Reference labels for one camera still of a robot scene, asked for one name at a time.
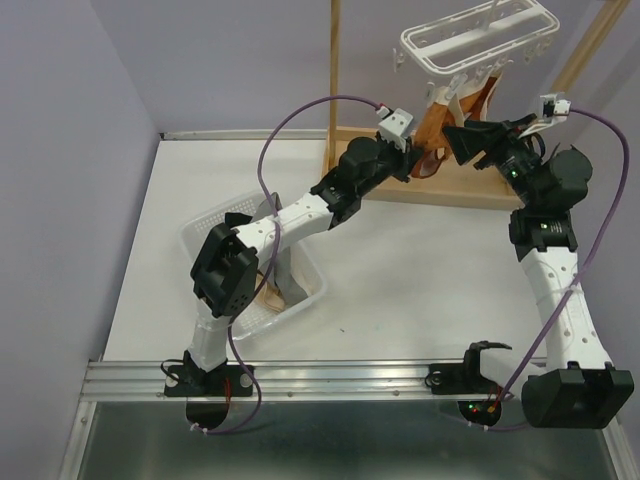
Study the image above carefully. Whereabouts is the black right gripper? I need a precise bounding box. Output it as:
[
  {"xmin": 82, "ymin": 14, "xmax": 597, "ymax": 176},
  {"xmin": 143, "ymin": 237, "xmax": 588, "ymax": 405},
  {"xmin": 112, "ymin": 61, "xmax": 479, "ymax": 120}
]
[{"xmin": 445, "ymin": 113, "xmax": 543, "ymax": 209}]

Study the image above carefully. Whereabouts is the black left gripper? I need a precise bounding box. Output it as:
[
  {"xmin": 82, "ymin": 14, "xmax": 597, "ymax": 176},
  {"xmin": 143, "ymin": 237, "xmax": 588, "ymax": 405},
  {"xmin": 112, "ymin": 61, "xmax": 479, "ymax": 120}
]
[{"xmin": 356, "ymin": 134, "xmax": 423, "ymax": 197}]

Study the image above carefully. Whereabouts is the orange underwear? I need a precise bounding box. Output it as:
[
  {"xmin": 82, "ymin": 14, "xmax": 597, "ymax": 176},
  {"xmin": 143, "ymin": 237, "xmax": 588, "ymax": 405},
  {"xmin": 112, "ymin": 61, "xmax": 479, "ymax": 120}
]
[{"xmin": 411, "ymin": 69, "xmax": 501, "ymax": 179}]

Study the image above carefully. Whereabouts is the grey underwear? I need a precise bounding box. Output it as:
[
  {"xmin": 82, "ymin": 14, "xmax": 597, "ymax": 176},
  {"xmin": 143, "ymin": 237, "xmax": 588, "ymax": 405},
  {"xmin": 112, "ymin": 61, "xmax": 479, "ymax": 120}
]
[{"xmin": 252, "ymin": 192, "xmax": 308, "ymax": 307}]

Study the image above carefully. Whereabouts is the beige striped underwear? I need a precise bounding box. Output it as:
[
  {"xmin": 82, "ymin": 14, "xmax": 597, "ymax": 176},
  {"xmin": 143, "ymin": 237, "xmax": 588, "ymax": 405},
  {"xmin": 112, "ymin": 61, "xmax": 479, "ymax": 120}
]
[{"xmin": 254, "ymin": 277, "xmax": 287, "ymax": 314}]

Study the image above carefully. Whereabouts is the black underwear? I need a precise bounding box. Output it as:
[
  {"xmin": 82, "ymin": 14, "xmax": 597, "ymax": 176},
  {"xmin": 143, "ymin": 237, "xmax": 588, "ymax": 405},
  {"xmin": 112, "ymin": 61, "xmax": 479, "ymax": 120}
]
[{"xmin": 224, "ymin": 212, "xmax": 252, "ymax": 229}]

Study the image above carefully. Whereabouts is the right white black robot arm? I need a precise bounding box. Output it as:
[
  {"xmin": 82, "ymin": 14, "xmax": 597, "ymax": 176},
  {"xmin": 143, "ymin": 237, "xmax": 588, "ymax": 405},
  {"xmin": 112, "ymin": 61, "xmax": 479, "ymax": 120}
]
[{"xmin": 425, "ymin": 115, "xmax": 634, "ymax": 430}]

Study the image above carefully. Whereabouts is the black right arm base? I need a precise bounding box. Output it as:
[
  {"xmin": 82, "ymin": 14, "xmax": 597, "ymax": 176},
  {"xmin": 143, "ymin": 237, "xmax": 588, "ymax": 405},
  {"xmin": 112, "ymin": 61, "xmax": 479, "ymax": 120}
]
[{"xmin": 424, "ymin": 361, "xmax": 496, "ymax": 395}]

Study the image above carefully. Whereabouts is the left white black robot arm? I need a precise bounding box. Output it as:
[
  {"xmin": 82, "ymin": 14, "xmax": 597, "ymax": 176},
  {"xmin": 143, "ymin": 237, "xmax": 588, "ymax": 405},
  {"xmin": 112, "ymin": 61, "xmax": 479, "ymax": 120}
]
[{"xmin": 187, "ymin": 135, "xmax": 423, "ymax": 394}]

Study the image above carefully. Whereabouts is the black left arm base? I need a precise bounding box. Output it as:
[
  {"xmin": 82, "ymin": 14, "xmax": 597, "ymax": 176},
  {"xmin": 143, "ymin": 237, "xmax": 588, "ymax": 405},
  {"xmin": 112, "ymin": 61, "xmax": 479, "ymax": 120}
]
[{"xmin": 160, "ymin": 362, "xmax": 255, "ymax": 398}]

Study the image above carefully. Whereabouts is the white plastic clip hanger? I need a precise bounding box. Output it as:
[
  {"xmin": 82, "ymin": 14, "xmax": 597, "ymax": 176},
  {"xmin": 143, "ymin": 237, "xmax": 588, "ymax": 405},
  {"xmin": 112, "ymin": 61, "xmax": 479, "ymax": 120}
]
[{"xmin": 393, "ymin": 1, "xmax": 560, "ymax": 102}]

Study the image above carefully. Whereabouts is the clear plastic basket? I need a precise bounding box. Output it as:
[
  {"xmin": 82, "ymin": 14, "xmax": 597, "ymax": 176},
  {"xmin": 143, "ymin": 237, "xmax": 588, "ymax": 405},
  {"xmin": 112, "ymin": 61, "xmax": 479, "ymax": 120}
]
[{"xmin": 180, "ymin": 191, "xmax": 327, "ymax": 341}]

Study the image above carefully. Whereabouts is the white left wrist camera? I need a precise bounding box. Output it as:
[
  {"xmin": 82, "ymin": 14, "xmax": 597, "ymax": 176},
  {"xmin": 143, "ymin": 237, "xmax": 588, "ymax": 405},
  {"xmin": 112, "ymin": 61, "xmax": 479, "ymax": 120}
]
[{"xmin": 376, "ymin": 104, "xmax": 414, "ymax": 152}]

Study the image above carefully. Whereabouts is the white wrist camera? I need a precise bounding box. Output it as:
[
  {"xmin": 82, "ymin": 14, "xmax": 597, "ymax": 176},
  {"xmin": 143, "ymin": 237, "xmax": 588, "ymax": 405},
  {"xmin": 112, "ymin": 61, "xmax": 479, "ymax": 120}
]
[
  {"xmin": 520, "ymin": 92, "xmax": 571, "ymax": 138},
  {"xmin": 376, "ymin": 104, "xmax": 414, "ymax": 152}
]

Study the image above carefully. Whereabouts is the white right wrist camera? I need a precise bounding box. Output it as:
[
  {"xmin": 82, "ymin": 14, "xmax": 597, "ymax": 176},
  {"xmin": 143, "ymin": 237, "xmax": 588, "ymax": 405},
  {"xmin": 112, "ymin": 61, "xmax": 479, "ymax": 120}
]
[{"xmin": 520, "ymin": 92, "xmax": 571, "ymax": 138}]

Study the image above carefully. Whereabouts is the wooden hanger stand frame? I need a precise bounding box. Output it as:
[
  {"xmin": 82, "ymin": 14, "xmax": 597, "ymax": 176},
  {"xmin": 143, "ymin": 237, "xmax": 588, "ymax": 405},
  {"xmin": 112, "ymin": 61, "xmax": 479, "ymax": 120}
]
[{"xmin": 317, "ymin": 0, "xmax": 640, "ymax": 211}]

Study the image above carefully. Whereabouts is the aluminium mounting rail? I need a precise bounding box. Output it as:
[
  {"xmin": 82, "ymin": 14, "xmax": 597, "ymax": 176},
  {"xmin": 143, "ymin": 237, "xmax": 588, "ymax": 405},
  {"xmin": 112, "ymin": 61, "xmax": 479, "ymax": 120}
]
[{"xmin": 79, "ymin": 355, "xmax": 551, "ymax": 402}]

